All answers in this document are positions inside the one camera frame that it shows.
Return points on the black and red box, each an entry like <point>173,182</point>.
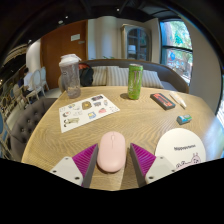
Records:
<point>162,101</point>

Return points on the group of white chairs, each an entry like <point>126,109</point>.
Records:
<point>36,81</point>

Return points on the clear shaker bottle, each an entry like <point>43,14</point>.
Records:
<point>71,78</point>

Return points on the wooden door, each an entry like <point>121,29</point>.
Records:
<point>60,46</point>

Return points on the grey curved sofa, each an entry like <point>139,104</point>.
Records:
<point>166,75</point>

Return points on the small teal pack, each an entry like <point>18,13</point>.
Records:
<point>184,119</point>

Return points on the round white mouse pad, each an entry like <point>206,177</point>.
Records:
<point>180,145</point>

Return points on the grey tufted chair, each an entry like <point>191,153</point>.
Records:
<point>28,125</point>

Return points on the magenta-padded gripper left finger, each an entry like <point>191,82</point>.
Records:
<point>87,159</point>

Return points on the pink computer mouse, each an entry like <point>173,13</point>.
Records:
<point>111,151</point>

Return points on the black bag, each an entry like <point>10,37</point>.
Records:
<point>86,76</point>

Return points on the striped cushion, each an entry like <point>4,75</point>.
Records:
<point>99,76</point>
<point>117,76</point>
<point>151,79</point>

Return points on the white tube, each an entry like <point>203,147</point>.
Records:
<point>177,99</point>

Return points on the white sticker sheet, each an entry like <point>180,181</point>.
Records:
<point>87,111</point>

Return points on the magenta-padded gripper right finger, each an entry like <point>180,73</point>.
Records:
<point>141,158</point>

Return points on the green drink can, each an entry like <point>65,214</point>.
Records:
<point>135,81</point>

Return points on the glass-door cabinet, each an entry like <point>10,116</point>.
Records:
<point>136,43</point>

